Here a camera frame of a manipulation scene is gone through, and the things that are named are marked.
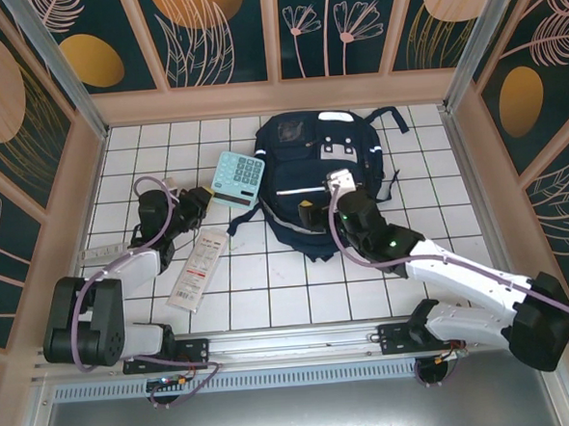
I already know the light blue calculator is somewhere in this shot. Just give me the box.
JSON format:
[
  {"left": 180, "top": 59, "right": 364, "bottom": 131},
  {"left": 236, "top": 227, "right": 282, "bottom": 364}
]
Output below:
[{"left": 207, "top": 148, "right": 270, "bottom": 213}]

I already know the navy blue backpack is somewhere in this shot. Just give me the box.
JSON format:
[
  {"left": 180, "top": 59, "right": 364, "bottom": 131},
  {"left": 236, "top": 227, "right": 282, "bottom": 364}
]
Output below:
[{"left": 220, "top": 104, "right": 418, "bottom": 270}]

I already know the clear packaged stationery set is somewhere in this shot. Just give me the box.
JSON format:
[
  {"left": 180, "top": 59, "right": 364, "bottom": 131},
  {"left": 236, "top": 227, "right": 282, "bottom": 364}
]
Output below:
[{"left": 162, "top": 227, "right": 233, "bottom": 314}]

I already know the small circuit board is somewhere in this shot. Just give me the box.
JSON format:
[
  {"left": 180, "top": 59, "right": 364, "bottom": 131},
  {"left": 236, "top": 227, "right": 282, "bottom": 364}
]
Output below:
[{"left": 146, "top": 372, "right": 191, "bottom": 392}]

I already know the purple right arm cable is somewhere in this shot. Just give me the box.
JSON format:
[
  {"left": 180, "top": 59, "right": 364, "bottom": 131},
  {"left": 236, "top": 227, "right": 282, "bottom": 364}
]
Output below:
[{"left": 323, "top": 171, "right": 569, "bottom": 394}]

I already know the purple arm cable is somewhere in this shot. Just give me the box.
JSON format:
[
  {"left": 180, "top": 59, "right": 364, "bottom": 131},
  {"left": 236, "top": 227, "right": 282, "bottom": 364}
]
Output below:
[
  {"left": 323, "top": 171, "right": 569, "bottom": 394},
  {"left": 63, "top": 173, "right": 224, "bottom": 415}
]

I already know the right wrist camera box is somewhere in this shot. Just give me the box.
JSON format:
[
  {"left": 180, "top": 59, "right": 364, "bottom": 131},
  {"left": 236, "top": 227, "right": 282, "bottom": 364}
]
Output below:
[{"left": 323, "top": 168, "right": 358, "bottom": 193}]

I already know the aluminium side rail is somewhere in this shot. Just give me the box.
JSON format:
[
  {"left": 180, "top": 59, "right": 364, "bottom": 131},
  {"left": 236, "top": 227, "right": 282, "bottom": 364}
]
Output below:
[{"left": 440, "top": 101, "right": 533, "bottom": 315}]

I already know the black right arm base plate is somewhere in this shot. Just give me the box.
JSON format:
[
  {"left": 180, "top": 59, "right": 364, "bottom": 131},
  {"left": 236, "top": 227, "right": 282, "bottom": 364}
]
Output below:
[{"left": 376, "top": 319, "right": 434, "bottom": 359}]

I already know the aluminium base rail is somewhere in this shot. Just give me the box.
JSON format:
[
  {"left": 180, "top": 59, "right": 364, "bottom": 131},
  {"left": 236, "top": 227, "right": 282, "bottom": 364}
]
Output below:
[{"left": 28, "top": 306, "right": 557, "bottom": 384}]

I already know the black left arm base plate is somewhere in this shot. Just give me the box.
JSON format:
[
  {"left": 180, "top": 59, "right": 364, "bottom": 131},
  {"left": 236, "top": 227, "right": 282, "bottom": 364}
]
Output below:
[{"left": 121, "top": 336, "right": 213, "bottom": 376}]

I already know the small wire connector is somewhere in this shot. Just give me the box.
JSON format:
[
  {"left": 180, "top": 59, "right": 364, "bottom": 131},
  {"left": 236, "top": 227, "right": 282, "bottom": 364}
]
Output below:
[{"left": 435, "top": 348, "right": 471, "bottom": 363}]

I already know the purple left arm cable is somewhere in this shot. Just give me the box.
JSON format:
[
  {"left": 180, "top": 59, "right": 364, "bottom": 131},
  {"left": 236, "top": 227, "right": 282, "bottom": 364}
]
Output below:
[{"left": 63, "top": 173, "right": 224, "bottom": 415}]

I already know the perforated metal cable tray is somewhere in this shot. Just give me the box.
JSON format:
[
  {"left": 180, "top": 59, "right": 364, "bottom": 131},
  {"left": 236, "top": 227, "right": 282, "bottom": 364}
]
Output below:
[{"left": 51, "top": 355, "right": 547, "bottom": 403}]

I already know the wall panel with white leaves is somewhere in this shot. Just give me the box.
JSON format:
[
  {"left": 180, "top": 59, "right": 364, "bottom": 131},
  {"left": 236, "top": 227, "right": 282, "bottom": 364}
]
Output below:
[{"left": 134, "top": 0, "right": 274, "bottom": 93}]

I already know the wall panel with pink flowers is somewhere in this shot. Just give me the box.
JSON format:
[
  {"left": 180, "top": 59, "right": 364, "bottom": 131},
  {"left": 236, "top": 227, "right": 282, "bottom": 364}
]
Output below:
[{"left": 275, "top": 0, "right": 390, "bottom": 83}]

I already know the aluminium corner post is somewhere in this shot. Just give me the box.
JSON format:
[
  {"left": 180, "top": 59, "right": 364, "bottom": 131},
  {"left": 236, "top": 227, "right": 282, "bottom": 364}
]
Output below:
[
  {"left": 3, "top": 0, "right": 112, "bottom": 146},
  {"left": 435, "top": 0, "right": 545, "bottom": 113}
]

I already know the wall panel with single flower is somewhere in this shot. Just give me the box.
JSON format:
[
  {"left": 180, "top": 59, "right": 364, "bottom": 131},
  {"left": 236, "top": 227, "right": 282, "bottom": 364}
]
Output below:
[{"left": 0, "top": 164, "right": 51, "bottom": 348}]

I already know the wall panel with yellow oval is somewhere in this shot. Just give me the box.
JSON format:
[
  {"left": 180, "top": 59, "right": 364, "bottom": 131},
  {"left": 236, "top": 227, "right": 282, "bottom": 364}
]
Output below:
[{"left": 34, "top": 0, "right": 165, "bottom": 99}]

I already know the wall panel with pink fronds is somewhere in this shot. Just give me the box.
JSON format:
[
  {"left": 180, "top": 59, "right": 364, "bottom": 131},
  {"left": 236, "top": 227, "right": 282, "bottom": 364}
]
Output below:
[{"left": 520, "top": 127, "right": 569, "bottom": 311}]

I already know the wall panel with gold leaves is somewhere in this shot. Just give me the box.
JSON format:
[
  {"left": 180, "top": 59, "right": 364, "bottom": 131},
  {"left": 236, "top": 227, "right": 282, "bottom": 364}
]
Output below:
[{"left": 386, "top": 0, "right": 501, "bottom": 75}]

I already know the wall panel with orange oval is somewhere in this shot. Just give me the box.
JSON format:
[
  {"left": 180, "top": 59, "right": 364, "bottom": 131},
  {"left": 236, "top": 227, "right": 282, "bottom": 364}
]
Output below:
[{"left": 473, "top": 0, "right": 569, "bottom": 178}]

